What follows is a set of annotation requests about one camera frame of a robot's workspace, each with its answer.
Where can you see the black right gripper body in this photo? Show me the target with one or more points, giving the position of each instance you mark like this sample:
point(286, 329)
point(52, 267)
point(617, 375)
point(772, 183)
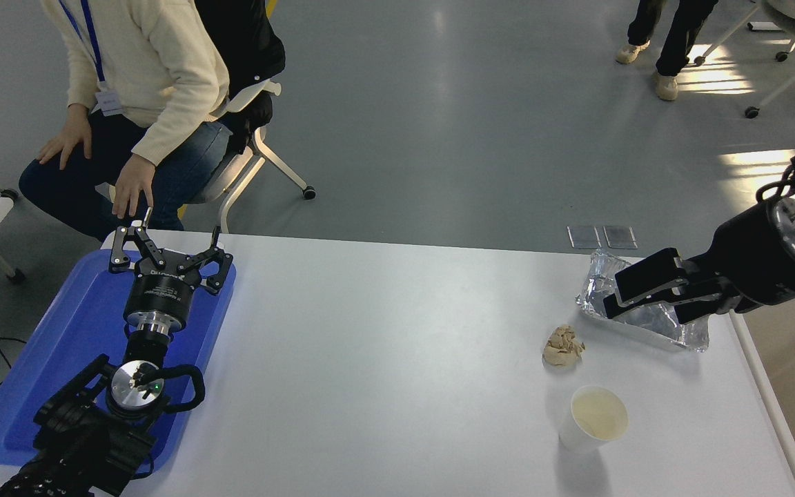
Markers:
point(749, 262)

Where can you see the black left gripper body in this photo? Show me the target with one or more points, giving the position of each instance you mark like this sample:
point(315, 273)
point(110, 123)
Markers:
point(163, 293)

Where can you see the white paper cup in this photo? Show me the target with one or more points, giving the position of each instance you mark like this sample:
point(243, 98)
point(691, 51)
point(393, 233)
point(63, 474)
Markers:
point(597, 414)

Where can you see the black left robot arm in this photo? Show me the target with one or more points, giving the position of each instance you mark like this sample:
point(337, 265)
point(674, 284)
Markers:
point(87, 442)

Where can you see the person's left hand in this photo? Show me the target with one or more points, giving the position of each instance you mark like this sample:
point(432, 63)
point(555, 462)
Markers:
point(134, 183)

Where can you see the person's right hand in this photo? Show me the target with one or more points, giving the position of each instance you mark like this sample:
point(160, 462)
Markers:
point(73, 131)

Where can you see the clear rectangular floor plate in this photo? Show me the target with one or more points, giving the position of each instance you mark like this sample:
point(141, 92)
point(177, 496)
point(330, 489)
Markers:
point(584, 237)
point(620, 237)

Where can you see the crumpled silver foil tray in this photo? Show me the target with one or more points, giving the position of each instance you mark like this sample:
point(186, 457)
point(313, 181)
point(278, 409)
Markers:
point(597, 283)

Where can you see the crumpled tan paper ball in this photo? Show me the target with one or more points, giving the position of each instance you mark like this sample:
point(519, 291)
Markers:
point(563, 348)

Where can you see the blue plastic tray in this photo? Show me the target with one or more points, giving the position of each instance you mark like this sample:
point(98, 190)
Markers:
point(59, 345)

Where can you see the person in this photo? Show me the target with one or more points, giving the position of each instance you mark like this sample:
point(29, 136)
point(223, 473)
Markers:
point(680, 34)
point(156, 62)

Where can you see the white wheeled office chair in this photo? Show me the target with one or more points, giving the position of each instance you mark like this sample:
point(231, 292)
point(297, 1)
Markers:
point(242, 34)

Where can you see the white chair with casters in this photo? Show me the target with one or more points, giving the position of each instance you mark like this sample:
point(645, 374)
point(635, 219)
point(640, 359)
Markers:
point(794, 17)

